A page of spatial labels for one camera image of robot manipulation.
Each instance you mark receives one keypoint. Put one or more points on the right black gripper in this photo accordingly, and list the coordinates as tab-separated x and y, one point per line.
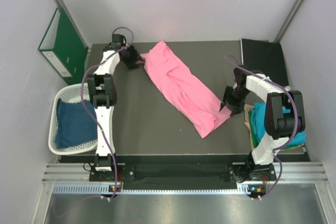
238	106

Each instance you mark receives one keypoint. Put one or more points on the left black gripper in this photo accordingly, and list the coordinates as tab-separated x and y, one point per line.
135	57

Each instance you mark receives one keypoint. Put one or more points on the pink towel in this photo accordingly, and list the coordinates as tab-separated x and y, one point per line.
183	90

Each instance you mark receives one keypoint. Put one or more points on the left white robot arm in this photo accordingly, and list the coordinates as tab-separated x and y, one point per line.
103	97

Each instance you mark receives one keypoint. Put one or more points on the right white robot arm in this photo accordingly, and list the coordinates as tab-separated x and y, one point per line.
284	119

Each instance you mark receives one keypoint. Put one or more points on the turquoise folded towel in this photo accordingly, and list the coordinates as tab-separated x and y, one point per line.
258	117

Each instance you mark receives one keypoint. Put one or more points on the green folded towel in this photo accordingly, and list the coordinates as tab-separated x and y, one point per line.
255	140

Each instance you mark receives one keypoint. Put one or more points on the white perforated plastic basket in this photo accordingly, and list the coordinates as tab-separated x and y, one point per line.
70	94

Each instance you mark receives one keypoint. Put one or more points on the green lever arch binder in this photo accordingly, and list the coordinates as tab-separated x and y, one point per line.
62	47

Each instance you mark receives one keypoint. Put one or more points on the dark blue towel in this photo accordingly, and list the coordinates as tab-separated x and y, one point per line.
75	125

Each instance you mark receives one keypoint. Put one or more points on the aluminium extrusion rail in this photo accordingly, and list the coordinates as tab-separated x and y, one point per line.
290	173

